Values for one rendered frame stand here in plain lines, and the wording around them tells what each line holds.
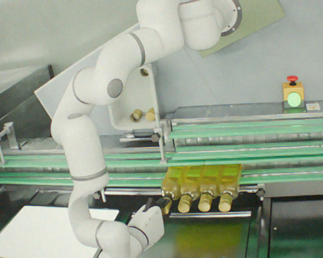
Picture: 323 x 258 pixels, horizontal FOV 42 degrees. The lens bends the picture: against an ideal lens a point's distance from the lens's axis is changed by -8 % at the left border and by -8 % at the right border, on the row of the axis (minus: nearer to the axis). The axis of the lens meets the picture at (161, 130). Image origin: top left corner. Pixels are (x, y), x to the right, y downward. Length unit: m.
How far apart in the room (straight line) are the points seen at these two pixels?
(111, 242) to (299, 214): 0.69
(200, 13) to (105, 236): 0.57
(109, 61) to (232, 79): 0.68
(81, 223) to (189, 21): 0.55
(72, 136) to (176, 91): 0.70
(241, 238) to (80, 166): 0.58
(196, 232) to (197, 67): 0.55
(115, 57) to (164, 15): 0.16
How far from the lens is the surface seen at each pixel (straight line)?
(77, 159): 0.95
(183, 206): 1.26
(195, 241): 1.34
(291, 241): 1.36
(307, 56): 1.50
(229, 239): 1.33
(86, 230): 1.06
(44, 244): 1.47
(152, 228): 1.18
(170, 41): 1.02
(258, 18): 1.36
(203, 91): 1.54
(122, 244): 1.03
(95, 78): 0.92
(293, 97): 1.42
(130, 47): 0.96
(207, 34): 1.08
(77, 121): 0.94
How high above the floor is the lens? 2.20
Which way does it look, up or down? 63 degrees down
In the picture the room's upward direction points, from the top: 150 degrees counter-clockwise
